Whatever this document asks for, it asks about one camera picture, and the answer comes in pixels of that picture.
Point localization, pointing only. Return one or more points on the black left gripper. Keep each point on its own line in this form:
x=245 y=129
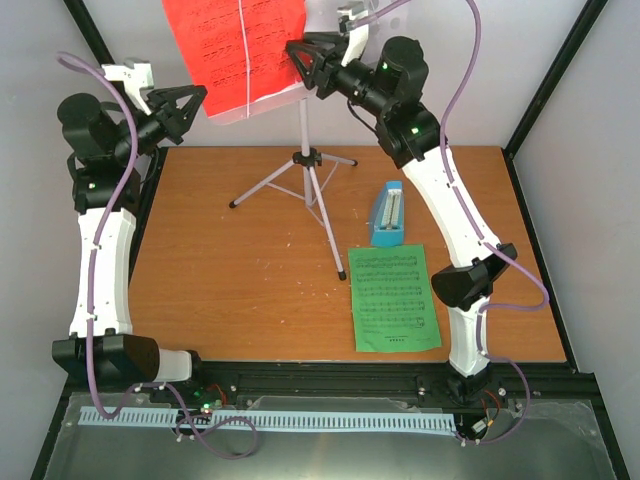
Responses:
x=175 y=121

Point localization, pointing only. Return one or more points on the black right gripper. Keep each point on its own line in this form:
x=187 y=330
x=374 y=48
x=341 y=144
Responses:
x=324 y=63

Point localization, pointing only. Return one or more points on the red sheet music page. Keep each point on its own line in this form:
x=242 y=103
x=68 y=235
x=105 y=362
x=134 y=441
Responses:
x=236 y=49

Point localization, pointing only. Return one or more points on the white music stand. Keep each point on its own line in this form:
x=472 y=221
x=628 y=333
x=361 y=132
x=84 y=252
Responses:
x=307 y=158

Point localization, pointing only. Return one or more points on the blue metronome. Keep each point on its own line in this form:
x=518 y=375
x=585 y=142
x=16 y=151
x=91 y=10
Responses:
x=386 y=238

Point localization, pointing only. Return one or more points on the green sheet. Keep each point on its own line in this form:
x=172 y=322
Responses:
x=392 y=305

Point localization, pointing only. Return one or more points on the clear plastic metronome cover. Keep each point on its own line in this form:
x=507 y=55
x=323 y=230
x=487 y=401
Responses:
x=390 y=209

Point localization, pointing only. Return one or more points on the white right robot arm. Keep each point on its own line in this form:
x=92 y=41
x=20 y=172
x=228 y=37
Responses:
x=413 y=138

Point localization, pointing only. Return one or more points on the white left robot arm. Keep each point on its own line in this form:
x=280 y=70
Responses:
x=106 y=194

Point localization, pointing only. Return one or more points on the small green led circuit board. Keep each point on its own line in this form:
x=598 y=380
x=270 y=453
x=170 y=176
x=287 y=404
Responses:
x=209 y=407

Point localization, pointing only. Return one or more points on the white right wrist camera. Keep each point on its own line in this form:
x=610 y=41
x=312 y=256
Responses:
x=357 y=36

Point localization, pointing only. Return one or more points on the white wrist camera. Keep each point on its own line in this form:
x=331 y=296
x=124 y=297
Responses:
x=136 y=76
x=357 y=36

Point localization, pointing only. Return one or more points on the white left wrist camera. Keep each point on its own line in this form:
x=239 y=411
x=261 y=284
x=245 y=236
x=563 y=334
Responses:
x=136 y=76

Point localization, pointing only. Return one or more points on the black right frame post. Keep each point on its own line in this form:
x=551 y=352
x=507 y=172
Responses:
x=578 y=33

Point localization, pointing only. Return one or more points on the black aluminium front rail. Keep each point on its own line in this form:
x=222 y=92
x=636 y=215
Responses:
x=519 y=391

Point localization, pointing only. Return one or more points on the light blue slotted cable duct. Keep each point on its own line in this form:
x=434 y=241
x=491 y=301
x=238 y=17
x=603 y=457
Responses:
x=280 y=421

